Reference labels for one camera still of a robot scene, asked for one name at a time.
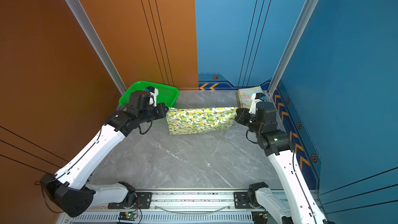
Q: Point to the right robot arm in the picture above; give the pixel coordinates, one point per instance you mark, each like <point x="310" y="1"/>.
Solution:
<point x="301" y="207"/>

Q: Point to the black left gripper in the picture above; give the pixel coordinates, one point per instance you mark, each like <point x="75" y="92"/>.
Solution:
<point x="162" y="113"/>

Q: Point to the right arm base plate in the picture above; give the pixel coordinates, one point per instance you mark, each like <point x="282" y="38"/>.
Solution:
<point x="244" y="200"/>

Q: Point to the aluminium corner post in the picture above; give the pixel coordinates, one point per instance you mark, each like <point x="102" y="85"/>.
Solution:
<point x="81" y="16"/>
<point x="301" y="23"/>

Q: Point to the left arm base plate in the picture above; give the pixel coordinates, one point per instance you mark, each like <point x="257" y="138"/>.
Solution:
<point x="144" y="199"/>

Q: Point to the pastel floral skirt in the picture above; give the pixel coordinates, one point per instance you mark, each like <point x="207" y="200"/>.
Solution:
<point x="244" y="96"/>

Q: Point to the circuit board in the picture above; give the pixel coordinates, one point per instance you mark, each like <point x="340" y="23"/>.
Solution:
<point x="128" y="218"/>
<point x="260" y="217"/>

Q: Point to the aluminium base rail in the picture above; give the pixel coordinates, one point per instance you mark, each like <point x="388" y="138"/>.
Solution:
<point x="214" y="206"/>

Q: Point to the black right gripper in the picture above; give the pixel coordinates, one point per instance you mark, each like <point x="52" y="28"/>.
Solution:
<point x="240" y="117"/>

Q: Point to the lemon print skirt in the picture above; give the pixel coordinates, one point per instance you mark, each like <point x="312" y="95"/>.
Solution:
<point x="200" y="120"/>

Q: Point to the right circuit board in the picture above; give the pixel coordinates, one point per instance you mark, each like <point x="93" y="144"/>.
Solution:
<point x="260" y="217"/>

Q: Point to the green plastic basket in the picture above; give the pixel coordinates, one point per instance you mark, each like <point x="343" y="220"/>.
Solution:
<point x="167" y="94"/>

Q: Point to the left circuit board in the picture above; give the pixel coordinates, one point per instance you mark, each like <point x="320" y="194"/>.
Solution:
<point x="128" y="218"/>

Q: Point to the aluminium corner post left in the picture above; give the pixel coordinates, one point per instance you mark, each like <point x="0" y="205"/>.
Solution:
<point x="81" y="16"/>

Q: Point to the aluminium corner post right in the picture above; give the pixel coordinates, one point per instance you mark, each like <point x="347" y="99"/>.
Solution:
<point x="301" y="23"/>

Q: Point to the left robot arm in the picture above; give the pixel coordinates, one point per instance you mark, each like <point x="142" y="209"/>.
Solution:
<point x="69" y="189"/>

